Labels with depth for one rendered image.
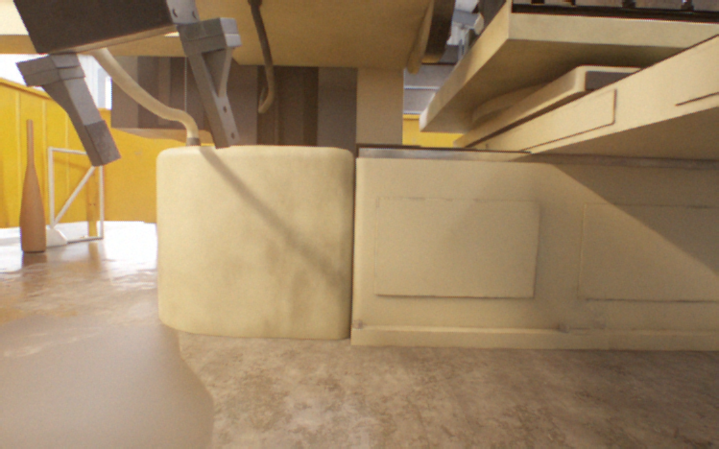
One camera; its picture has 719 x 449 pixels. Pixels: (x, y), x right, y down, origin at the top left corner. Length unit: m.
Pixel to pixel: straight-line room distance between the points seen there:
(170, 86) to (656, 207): 1.99
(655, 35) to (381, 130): 1.03
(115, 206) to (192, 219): 2.98
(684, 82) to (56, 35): 0.83
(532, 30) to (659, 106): 0.38
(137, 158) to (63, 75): 3.67
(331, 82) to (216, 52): 1.47
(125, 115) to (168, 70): 0.30
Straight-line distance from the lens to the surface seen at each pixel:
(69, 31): 0.40
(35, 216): 3.40
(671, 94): 0.84
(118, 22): 0.37
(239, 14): 1.45
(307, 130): 1.81
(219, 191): 1.19
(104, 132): 0.44
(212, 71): 0.35
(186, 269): 1.28
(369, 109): 1.77
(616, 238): 1.37
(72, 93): 0.43
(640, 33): 1.23
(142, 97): 1.12
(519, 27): 1.08
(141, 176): 4.06
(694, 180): 1.53
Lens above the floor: 0.45
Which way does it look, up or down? 4 degrees down
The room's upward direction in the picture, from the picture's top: 2 degrees clockwise
